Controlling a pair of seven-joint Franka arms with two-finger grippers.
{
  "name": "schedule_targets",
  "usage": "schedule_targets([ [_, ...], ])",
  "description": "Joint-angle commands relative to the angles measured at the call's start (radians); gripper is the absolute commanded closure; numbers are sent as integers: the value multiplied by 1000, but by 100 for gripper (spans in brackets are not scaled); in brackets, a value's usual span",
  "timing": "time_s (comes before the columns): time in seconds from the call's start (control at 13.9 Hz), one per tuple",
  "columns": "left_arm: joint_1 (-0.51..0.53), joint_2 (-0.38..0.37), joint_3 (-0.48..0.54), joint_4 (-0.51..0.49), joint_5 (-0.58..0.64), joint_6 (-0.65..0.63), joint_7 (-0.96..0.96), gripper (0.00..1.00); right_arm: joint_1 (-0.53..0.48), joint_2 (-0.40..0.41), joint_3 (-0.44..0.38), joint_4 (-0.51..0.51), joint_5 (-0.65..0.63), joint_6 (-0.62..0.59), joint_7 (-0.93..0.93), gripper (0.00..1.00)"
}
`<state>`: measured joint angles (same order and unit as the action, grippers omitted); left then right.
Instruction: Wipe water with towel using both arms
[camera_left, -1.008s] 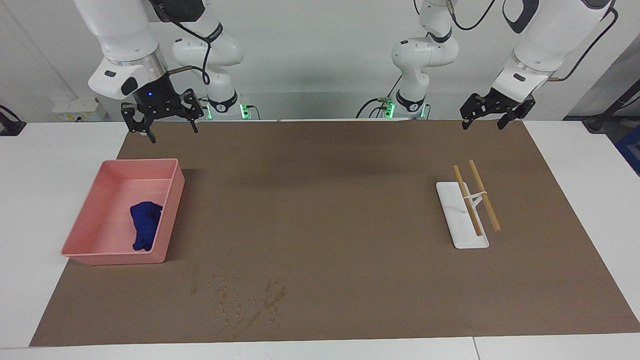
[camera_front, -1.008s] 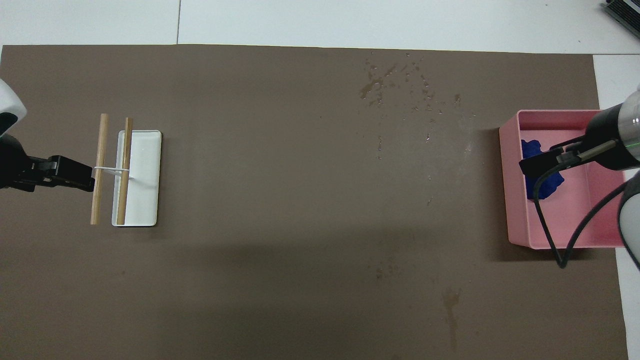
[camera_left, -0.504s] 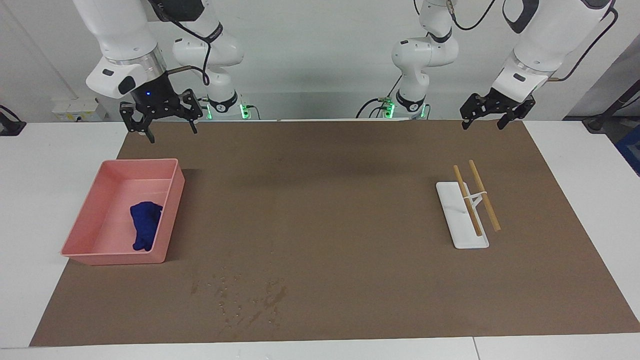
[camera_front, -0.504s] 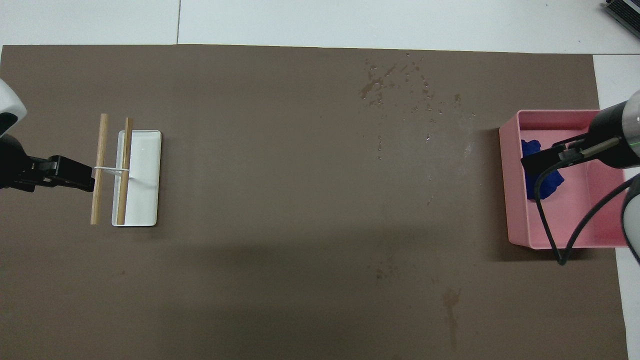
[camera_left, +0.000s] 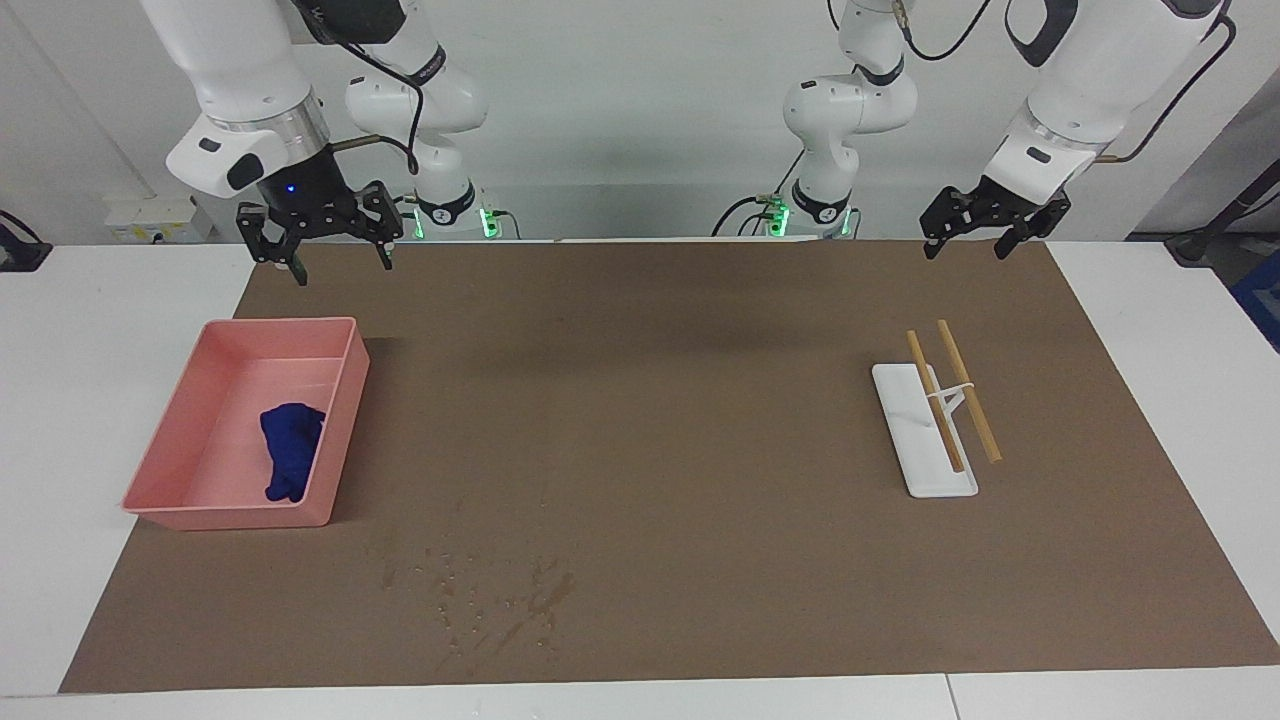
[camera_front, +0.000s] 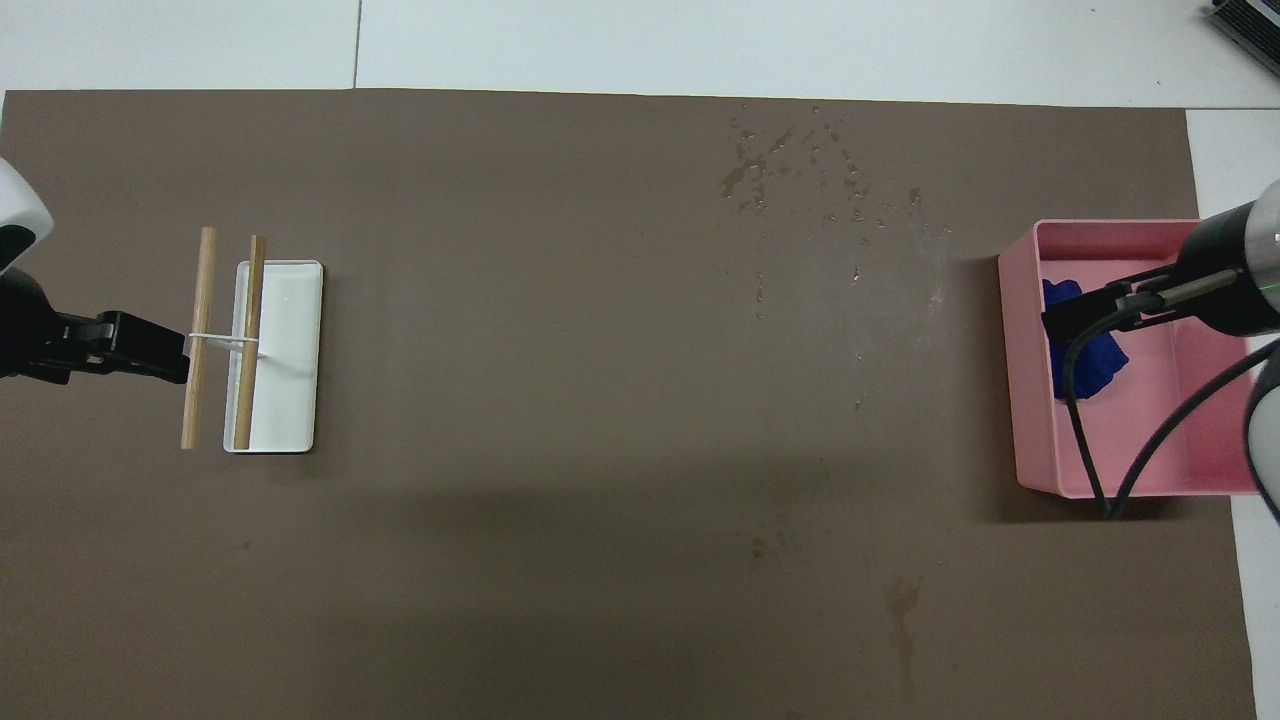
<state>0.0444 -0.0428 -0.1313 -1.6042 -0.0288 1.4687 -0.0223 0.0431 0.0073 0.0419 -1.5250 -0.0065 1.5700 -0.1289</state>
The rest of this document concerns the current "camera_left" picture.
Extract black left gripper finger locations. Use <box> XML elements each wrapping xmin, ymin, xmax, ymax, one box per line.
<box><xmin>920</xmin><ymin>187</ymin><xmax>976</xmax><ymax>261</ymax></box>
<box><xmin>993</xmin><ymin>192</ymin><xmax>1071</xmax><ymax>261</ymax></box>

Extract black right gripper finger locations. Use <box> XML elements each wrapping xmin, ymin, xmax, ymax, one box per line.
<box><xmin>352</xmin><ymin>180</ymin><xmax>405</xmax><ymax>271</ymax></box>
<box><xmin>238</xmin><ymin>202</ymin><xmax>309</xmax><ymax>287</ymax></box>

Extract blue towel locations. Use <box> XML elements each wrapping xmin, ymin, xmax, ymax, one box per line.
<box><xmin>260</xmin><ymin>402</ymin><xmax>327</xmax><ymax>503</ymax></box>

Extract white towel rack wooden bars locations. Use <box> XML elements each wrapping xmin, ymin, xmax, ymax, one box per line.
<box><xmin>871</xmin><ymin>318</ymin><xmax>1004</xmax><ymax>499</ymax></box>

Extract black stand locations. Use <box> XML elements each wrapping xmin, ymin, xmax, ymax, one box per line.
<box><xmin>1165</xmin><ymin>165</ymin><xmax>1280</xmax><ymax>266</ymax></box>

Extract pink plastic bin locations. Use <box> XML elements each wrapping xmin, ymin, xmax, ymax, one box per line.
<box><xmin>122</xmin><ymin>317</ymin><xmax>371</xmax><ymax>531</ymax></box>

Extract black clamp device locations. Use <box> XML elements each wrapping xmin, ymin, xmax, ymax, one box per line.
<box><xmin>0</xmin><ymin>210</ymin><xmax>53</xmax><ymax>273</ymax></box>

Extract brown table mat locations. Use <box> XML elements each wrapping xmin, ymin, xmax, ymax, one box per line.
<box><xmin>58</xmin><ymin>238</ymin><xmax>1280</xmax><ymax>694</ymax></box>

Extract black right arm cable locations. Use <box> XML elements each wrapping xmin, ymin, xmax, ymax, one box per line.
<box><xmin>290</xmin><ymin>0</ymin><xmax>421</xmax><ymax>176</ymax></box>

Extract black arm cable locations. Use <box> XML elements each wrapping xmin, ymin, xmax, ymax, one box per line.
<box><xmin>895</xmin><ymin>0</ymin><xmax>1238</xmax><ymax>166</ymax></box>
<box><xmin>290</xmin><ymin>0</ymin><xmax>421</xmax><ymax>176</ymax></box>

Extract white wall socket box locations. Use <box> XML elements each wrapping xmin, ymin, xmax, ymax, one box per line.
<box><xmin>105</xmin><ymin>195</ymin><xmax>216</xmax><ymax>244</ymax></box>

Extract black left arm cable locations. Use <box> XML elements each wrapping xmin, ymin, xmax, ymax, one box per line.
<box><xmin>895</xmin><ymin>0</ymin><xmax>1238</xmax><ymax>166</ymax></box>

